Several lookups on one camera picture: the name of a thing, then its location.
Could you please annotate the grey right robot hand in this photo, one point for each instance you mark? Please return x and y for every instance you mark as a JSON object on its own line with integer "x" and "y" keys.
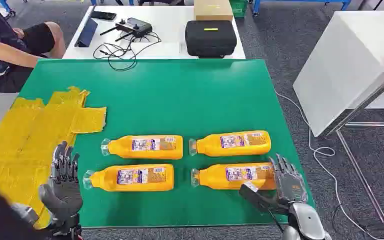
{"x": 289, "y": 185}

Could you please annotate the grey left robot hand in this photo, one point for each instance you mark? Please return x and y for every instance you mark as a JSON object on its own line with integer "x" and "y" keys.
{"x": 62, "y": 198}

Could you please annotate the orange drink bottle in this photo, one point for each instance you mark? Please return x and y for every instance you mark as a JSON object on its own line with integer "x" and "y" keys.
{"x": 212, "y": 179}
{"x": 104, "y": 181}
{"x": 210, "y": 148}
{"x": 122, "y": 148}

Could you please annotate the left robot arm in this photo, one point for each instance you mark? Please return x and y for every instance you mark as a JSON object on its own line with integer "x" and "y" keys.
{"x": 0, "y": 218}

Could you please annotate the yellow plastic sheet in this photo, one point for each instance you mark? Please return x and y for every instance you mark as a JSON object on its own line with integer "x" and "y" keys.
{"x": 19, "y": 139}

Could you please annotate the white desk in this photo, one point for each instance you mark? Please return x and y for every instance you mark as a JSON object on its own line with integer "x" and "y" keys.
{"x": 344, "y": 66}

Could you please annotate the green table mat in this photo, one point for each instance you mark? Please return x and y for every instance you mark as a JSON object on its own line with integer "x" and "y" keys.
{"x": 178, "y": 99}

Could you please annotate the black carrying case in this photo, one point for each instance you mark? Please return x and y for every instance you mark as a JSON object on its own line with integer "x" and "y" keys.
{"x": 210, "y": 41}

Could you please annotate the dark blue tablet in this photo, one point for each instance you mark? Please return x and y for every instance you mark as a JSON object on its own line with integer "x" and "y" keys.
{"x": 86, "y": 33}

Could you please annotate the green crate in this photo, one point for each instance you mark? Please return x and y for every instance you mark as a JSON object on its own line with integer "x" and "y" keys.
{"x": 239, "y": 7}

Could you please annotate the black phone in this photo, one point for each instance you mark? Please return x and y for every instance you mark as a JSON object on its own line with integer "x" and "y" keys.
{"x": 103, "y": 15}

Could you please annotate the black remote controller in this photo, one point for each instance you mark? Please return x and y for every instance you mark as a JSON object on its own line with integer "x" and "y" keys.
{"x": 137, "y": 26}

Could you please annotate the cardboard box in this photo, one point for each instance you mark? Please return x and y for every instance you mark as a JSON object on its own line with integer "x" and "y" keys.
{"x": 213, "y": 10}

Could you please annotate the blue wheeled cart leg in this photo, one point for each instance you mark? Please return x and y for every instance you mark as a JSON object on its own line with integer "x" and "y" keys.
{"x": 6, "y": 7}

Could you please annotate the white table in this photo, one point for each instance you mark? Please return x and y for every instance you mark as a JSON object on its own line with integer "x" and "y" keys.
{"x": 165, "y": 20}

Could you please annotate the blue metal frame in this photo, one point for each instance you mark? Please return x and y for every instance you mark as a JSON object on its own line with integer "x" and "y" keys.
{"x": 256, "y": 6}

